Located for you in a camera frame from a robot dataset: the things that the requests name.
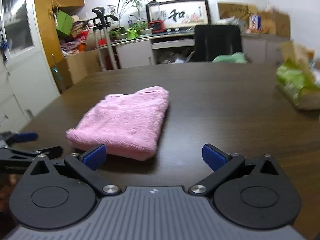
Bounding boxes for pink towel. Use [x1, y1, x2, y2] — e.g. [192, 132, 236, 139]
[66, 86, 169, 161]

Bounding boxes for white grey cabinet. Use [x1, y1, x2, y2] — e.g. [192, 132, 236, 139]
[1, 0, 60, 132]

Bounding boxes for large cardboard box left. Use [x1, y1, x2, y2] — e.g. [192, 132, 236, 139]
[52, 50, 101, 90]

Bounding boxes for green cushion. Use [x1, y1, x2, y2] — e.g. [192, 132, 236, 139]
[212, 52, 248, 64]

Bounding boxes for green tissue pack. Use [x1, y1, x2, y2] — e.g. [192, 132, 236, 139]
[275, 41, 320, 111]

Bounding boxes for black office chair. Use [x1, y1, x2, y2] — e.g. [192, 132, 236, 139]
[190, 25, 243, 62]

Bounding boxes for grey desk counter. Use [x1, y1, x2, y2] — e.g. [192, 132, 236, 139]
[111, 31, 290, 68]

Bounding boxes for potted palm plant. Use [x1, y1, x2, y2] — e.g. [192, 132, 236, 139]
[107, 0, 148, 41]

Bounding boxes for green paper bag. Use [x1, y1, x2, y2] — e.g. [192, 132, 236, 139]
[56, 10, 74, 36]

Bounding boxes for cardboard boxes on counter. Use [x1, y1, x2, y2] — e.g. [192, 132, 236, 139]
[217, 2, 291, 38]

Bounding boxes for framed he calligraphy picture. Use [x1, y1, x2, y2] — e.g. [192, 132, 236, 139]
[159, 0, 212, 30]

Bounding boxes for red blender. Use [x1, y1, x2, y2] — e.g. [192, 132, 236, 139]
[146, 0, 165, 34]

